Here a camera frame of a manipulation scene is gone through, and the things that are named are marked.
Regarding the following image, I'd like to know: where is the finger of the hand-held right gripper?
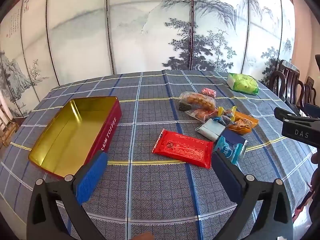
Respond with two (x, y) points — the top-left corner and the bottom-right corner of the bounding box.
(274, 107), (320, 140)

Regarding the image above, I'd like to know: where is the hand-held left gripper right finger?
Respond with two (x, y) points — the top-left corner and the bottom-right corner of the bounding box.
(211, 151), (294, 240)

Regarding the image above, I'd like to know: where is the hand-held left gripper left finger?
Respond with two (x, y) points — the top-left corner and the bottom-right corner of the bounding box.
(26, 151), (108, 240)

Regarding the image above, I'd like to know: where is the light blue and navy packet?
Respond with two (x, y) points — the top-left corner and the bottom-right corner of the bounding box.
(213, 129), (248, 165)

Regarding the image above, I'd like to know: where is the red tin box gold interior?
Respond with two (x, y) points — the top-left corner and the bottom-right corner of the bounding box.
(28, 96), (122, 179)

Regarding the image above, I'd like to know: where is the silver grey snack packet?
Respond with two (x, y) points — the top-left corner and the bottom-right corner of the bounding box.
(195, 118), (226, 141)

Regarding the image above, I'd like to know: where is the red snack packet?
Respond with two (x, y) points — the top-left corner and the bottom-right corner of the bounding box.
(152, 128), (214, 168)

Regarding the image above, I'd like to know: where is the orange snack packet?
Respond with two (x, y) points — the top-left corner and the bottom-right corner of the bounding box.
(229, 112), (259, 133)

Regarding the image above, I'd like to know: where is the clear packet of fried snacks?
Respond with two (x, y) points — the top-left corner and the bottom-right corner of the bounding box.
(178, 91), (216, 112)
(185, 108), (219, 123)

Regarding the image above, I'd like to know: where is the pink patterned small packet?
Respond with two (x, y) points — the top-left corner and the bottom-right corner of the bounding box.
(201, 87), (217, 98)

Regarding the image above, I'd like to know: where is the pink ribbon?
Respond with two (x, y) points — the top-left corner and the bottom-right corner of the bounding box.
(292, 185), (316, 221)

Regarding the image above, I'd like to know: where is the dark wooden chair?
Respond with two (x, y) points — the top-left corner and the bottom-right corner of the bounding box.
(268, 70), (287, 93)
(277, 59), (301, 108)
(301, 76), (317, 105)

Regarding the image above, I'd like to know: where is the dark purple wrapped candy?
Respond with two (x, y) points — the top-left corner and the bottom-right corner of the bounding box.
(217, 116), (234, 128)

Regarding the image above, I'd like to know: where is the blue grey plaid tablecloth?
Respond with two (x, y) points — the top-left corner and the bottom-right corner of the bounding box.
(0, 69), (318, 240)

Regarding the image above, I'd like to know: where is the green and white packet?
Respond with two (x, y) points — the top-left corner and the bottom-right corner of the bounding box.
(226, 73), (259, 96)

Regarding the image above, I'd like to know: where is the bamboo chair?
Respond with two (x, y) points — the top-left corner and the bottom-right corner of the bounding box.
(0, 105), (17, 153)

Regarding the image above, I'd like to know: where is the painted landscape folding screen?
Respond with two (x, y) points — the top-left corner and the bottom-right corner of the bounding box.
(0, 0), (297, 118)

